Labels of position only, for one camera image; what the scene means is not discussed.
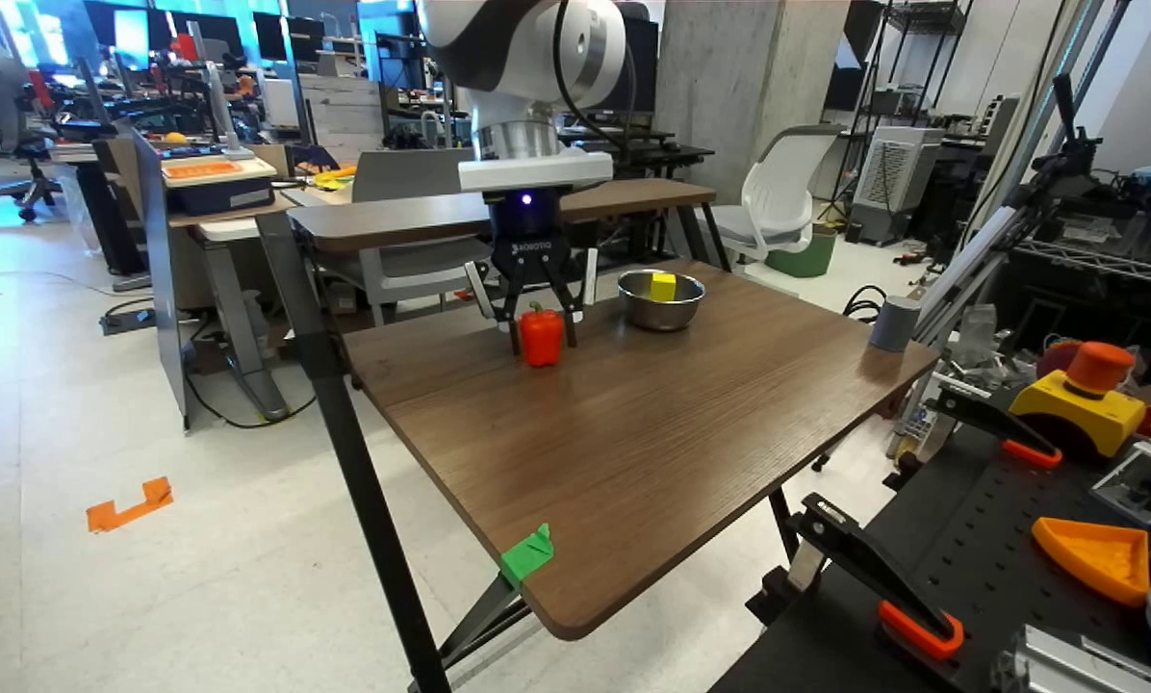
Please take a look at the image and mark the metal bowl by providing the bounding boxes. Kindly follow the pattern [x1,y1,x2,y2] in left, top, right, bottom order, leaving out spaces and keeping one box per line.
[618,268,709,333]

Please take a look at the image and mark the white chair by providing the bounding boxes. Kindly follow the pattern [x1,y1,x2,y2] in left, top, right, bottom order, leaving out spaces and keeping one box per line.
[712,123,839,263]

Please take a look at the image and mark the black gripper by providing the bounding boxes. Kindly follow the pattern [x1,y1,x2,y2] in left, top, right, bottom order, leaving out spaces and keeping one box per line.
[483,188,576,353]

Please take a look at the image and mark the orange pepper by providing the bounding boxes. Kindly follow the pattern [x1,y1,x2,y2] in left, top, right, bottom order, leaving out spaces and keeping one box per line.
[519,306,565,368]

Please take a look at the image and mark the orange triangular wedge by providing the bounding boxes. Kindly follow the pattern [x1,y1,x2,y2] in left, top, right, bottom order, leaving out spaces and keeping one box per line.
[1030,516,1151,607]

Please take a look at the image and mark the orange floor marker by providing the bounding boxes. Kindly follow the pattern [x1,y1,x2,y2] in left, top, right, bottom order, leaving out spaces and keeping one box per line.
[85,476,171,536]

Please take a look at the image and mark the black perforated board table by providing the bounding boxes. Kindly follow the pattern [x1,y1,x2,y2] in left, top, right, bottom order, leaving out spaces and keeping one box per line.
[712,432,1151,693]

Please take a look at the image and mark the yellow block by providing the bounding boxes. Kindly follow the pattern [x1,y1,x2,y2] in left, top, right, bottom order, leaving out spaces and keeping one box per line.
[646,268,677,305]

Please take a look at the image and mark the wooden table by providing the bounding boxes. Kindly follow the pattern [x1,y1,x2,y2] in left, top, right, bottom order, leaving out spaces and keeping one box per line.
[254,209,944,693]

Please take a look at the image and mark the orange black clamp right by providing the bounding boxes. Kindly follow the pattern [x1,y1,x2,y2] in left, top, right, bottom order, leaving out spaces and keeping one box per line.
[931,390,1063,469]

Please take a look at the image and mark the yellow emergency stop button box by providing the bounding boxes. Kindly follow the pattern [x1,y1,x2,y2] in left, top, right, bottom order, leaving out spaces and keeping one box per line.
[1007,341,1148,459]

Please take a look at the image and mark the orange black clamp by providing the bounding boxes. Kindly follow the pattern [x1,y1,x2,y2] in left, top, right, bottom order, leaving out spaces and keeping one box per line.
[931,390,1063,469]
[789,494,966,667]

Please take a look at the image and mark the grey cylinder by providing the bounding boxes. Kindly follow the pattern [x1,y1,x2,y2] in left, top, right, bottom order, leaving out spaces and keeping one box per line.
[868,297,921,353]

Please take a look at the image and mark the green tape marker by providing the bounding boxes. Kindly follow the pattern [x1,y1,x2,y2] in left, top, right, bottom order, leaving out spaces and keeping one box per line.
[500,522,555,584]

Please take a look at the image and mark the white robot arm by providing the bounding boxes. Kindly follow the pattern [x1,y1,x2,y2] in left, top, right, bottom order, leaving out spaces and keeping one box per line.
[420,0,627,349]

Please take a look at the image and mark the orange black clamp left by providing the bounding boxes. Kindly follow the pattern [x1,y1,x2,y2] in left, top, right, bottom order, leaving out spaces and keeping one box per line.
[789,494,966,667]

